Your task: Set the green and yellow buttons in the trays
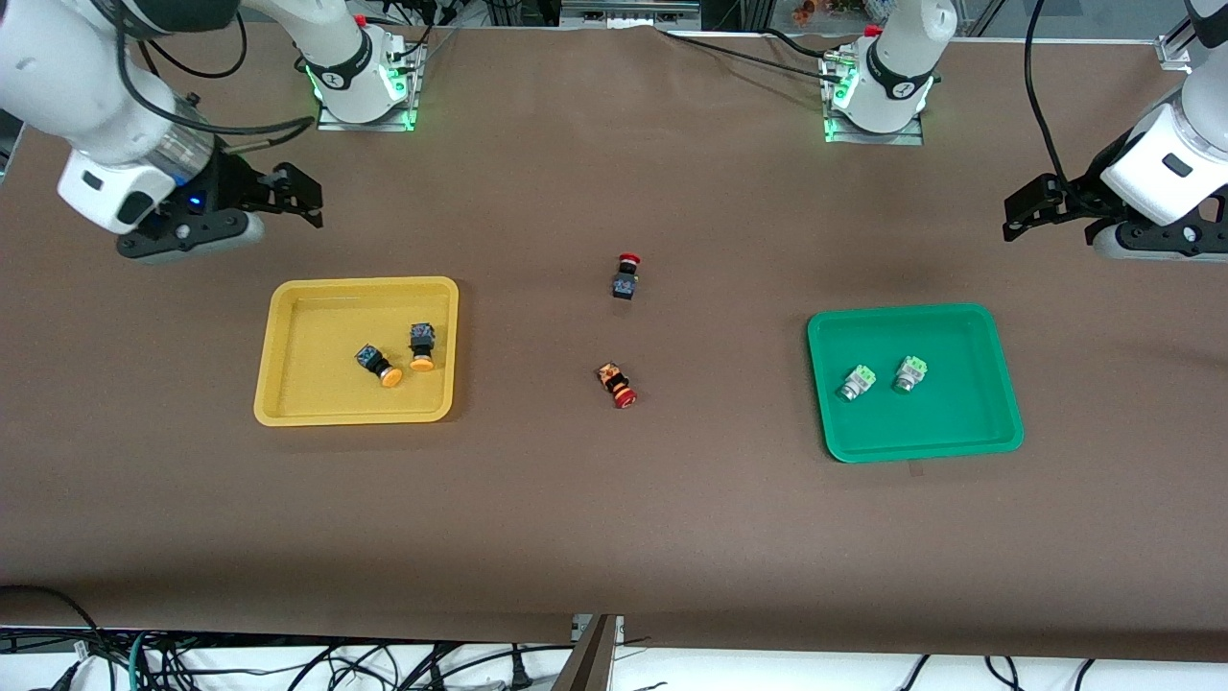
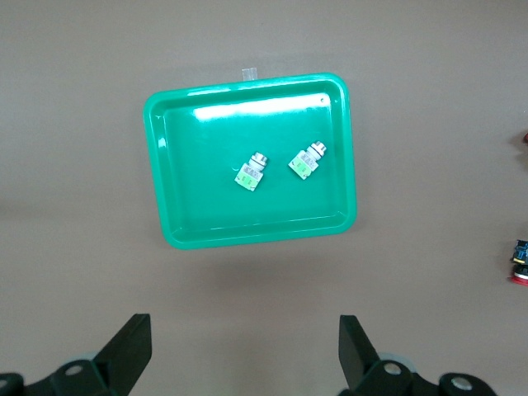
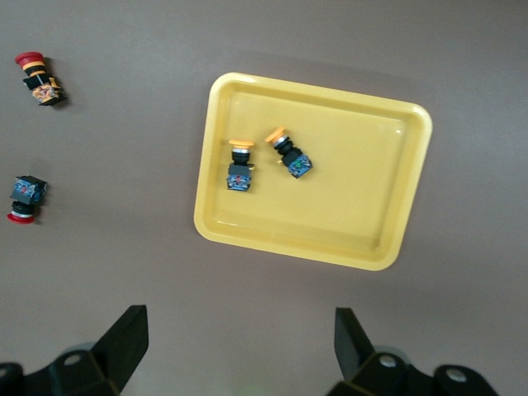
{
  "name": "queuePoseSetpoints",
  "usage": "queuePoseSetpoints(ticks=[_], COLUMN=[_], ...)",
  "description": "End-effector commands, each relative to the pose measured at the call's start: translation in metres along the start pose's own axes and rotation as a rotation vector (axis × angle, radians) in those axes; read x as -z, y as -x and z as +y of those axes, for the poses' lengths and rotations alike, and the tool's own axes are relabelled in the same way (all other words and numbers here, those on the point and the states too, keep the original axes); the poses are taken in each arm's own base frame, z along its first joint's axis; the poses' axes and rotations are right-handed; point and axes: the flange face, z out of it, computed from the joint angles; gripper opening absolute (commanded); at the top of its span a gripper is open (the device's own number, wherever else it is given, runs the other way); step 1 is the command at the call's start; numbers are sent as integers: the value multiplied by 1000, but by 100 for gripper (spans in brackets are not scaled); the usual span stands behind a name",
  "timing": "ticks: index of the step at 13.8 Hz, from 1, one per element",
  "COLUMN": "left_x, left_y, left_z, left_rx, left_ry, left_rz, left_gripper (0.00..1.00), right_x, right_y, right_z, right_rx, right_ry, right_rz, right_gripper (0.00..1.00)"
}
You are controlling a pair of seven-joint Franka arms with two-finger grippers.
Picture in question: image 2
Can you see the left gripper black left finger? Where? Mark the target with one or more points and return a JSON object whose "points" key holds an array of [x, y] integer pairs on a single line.
{"points": [[123, 354]]}

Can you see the green push button white body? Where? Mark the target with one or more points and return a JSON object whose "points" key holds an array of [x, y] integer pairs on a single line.
{"points": [[306, 161], [251, 173]]}

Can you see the red push button orange label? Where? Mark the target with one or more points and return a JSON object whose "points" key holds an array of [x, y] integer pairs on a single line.
{"points": [[525, 138]]}

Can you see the clear tape piece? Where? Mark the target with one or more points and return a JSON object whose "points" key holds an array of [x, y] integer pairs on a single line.
{"points": [[249, 74]]}

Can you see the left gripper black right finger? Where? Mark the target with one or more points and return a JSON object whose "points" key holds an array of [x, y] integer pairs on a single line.
{"points": [[363, 363]]}

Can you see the brown table cover sheet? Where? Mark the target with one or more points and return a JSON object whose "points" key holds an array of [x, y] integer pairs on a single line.
{"points": [[62, 165]]}

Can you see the red push button blue label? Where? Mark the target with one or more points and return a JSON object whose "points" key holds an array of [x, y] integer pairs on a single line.
{"points": [[520, 264]]}

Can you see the green plastic tray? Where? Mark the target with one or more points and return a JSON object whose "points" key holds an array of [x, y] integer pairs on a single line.
{"points": [[214, 206]]}

